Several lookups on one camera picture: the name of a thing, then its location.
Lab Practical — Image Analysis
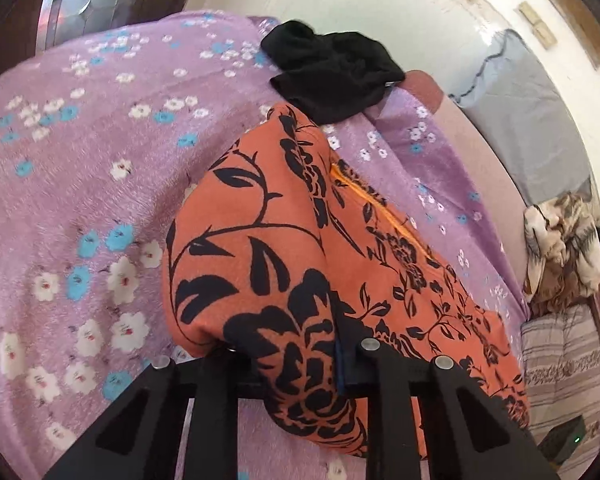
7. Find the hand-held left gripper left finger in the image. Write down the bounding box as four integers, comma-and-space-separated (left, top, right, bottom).
42, 347, 253, 480

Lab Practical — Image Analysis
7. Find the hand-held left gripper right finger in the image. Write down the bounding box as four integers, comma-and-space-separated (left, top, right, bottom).
336, 337, 561, 480

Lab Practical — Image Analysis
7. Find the orange black floral shirt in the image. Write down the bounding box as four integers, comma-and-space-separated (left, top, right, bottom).
162, 102, 531, 458

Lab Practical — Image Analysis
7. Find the striped floral cushion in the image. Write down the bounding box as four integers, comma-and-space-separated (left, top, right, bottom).
520, 305, 600, 480

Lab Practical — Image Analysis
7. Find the beige brown floral blanket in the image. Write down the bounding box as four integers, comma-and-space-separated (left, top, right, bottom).
522, 192, 600, 306

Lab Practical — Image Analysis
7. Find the pink beige mattress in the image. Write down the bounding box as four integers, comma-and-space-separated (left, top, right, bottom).
405, 70, 531, 306

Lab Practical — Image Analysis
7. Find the purple floral bedsheet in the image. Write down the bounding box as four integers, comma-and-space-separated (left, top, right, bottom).
0, 10, 531, 480

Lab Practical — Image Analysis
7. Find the black crumpled cloth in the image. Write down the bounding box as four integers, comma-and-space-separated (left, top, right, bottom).
261, 21, 406, 125

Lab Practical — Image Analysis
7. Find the grey pillow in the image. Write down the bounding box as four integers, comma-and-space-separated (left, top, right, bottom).
450, 29, 593, 206

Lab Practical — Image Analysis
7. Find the small framed wall picture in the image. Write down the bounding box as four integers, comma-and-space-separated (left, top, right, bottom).
547, 0, 600, 68

